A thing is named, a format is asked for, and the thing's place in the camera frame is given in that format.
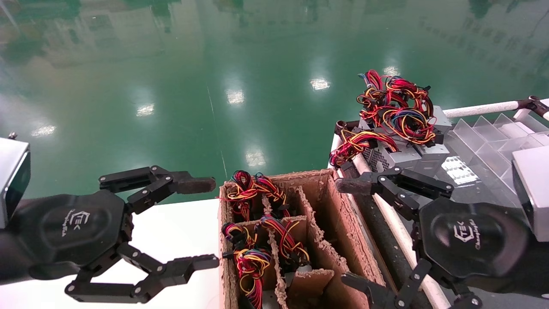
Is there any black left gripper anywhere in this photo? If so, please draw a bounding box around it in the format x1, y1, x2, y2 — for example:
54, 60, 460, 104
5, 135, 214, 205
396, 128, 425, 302
11, 165, 220, 304

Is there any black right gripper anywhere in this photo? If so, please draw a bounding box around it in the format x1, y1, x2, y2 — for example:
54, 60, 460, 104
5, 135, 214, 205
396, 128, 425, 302
335, 166, 531, 309

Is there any grey power supply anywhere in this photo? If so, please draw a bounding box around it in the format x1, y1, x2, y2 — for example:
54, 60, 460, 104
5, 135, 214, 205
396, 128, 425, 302
329, 130, 420, 174
257, 214, 311, 275
255, 173, 291, 218
430, 105, 453, 134
221, 222, 258, 258
357, 70, 451, 177
220, 170, 260, 220
233, 248, 272, 309

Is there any brown cardboard box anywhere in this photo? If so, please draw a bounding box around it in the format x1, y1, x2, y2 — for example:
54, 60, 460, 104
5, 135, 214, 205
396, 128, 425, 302
217, 169, 386, 309

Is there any brown cardboard divider grid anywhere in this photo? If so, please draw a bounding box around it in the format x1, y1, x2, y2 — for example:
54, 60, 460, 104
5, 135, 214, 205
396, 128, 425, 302
221, 185, 376, 309

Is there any clear acrylic compartment tray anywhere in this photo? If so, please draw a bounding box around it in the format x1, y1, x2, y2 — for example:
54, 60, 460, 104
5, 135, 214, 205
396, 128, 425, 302
446, 112, 549, 202

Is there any white foam block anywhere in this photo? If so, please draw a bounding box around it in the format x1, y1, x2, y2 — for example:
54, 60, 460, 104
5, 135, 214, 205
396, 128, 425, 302
499, 122, 531, 139

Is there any long white pipe rail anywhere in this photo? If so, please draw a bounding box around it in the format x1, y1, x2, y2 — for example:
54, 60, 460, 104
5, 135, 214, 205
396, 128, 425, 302
330, 133, 451, 309

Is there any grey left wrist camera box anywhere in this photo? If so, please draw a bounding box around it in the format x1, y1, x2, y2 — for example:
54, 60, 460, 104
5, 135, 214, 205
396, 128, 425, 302
0, 132, 31, 229

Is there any short white pipe rail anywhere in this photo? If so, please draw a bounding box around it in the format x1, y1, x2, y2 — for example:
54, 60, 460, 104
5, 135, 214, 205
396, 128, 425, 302
513, 98, 549, 123

